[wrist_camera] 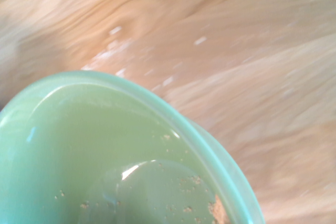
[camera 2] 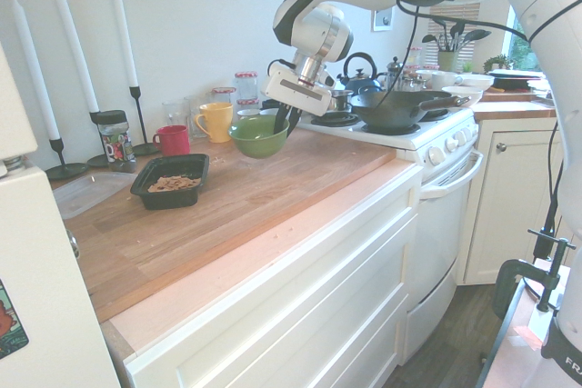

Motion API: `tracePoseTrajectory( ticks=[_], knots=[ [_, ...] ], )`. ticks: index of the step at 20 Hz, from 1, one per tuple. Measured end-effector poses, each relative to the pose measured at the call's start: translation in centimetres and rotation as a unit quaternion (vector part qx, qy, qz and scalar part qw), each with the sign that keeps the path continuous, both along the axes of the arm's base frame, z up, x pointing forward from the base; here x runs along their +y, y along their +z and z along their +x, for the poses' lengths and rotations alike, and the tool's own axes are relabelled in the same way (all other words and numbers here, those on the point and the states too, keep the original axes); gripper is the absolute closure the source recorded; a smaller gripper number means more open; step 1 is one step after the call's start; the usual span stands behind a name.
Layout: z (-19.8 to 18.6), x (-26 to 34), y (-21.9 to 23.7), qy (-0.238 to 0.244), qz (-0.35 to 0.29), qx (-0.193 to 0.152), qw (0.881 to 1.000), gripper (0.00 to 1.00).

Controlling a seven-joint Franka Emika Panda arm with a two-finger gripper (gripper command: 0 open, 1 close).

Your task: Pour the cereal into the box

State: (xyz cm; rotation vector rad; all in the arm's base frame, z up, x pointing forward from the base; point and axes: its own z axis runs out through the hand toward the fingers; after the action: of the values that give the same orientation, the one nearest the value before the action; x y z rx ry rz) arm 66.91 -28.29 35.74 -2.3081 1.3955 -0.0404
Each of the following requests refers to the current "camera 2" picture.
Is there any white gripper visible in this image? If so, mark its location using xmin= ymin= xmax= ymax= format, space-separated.
xmin=259 ymin=65 xmax=334 ymax=139

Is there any green ceramic bowl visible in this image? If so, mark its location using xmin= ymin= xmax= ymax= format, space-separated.
xmin=227 ymin=114 xmax=291 ymax=160

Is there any brown square cereal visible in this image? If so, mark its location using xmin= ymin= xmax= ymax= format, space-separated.
xmin=146 ymin=173 xmax=203 ymax=194

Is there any small steel pot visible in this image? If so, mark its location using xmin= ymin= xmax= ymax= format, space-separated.
xmin=330 ymin=89 xmax=356 ymax=113

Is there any yellow mug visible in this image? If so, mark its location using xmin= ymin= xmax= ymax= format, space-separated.
xmin=193 ymin=102 xmax=235 ymax=144

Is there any clear drinking glass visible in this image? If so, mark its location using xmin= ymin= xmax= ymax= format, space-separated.
xmin=184 ymin=95 xmax=209 ymax=140
xmin=162 ymin=100 xmax=188 ymax=133

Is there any red mug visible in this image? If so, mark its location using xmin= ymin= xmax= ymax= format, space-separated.
xmin=151 ymin=124 xmax=191 ymax=157

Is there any glass french press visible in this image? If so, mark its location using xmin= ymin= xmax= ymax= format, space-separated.
xmin=386 ymin=55 xmax=406 ymax=92

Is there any black plastic food tray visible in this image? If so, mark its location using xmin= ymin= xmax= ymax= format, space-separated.
xmin=130 ymin=154 xmax=210 ymax=211

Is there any white mug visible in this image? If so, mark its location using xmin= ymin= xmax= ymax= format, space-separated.
xmin=430 ymin=71 xmax=464 ymax=92

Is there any black cooking spoon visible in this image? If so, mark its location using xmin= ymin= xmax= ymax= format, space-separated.
xmin=458 ymin=28 xmax=493 ymax=51
xmin=421 ymin=33 xmax=446 ymax=52

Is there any pale green utensil crock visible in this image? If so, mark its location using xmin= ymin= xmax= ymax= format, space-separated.
xmin=436 ymin=50 xmax=459 ymax=74

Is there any white stove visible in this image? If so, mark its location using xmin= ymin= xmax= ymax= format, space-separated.
xmin=297 ymin=104 xmax=484 ymax=364

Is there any spice jar black lid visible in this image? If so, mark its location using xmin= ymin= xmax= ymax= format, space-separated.
xmin=95 ymin=109 xmax=137 ymax=174

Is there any wide white bowl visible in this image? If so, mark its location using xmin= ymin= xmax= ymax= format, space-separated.
xmin=440 ymin=85 xmax=484 ymax=108

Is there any white drawer cabinet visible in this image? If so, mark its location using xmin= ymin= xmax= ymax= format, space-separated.
xmin=125 ymin=164 xmax=424 ymax=388

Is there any tall white candle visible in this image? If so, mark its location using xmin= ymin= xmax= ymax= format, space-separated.
xmin=12 ymin=0 xmax=61 ymax=142
xmin=105 ymin=0 xmax=139 ymax=88
xmin=51 ymin=0 xmax=100 ymax=114

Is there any shallow white bowl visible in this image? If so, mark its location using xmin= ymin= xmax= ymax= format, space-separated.
xmin=458 ymin=73 xmax=496 ymax=91

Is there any window blind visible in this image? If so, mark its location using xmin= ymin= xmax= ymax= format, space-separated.
xmin=429 ymin=2 xmax=481 ymax=62

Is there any clear plastic lid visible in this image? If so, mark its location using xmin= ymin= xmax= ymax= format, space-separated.
xmin=52 ymin=171 xmax=137 ymax=221

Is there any small green plant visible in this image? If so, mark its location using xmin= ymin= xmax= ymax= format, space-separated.
xmin=482 ymin=54 xmax=509 ymax=74

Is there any black round pan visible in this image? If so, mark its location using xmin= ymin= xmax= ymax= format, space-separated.
xmin=488 ymin=68 xmax=547 ymax=91

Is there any white cabinet door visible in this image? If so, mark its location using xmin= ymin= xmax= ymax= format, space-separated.
xmin=463 ymin=117 xmax=569 ymax=287

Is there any window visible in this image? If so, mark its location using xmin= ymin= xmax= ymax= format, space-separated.
xmin=504 ymin=8 xmax=537 ymax=66

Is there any dark green c-clamp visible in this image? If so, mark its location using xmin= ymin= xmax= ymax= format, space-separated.
xmin=493 ymin=226 xmax=578 ymax=322

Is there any robot mounting table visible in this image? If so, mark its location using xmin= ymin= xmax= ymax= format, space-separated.
xmin=475 ymin=258 xmax=575 ymax=388

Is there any colourful fridge magnet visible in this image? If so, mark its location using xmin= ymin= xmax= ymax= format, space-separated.
xmin=0 ymin=278 xmax=30 ymax=360

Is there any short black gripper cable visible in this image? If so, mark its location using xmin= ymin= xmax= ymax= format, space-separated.
xmin=266 ymin=58 xmax=297 ymax=76

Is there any blue kettle black handle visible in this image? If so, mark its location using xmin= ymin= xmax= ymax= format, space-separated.
xmin=338 ymin=52 xmax=386 ymax=95

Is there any black wok wooden handle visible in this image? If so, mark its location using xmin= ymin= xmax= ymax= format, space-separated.
xmin=349 ymin=90 xmax=472 ymax=131

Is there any white wall switch plate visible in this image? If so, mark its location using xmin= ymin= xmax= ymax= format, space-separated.
xmin=372 ymin=9 xmax=395 ymax=33

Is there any long black cable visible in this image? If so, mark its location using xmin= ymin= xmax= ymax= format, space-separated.
xmin=377 ymin=0 xmax=531 ymax=104

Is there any black hanging cable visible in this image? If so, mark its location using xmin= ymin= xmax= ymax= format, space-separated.
xmin=532 ymin=119 xmax=568 ymax=258

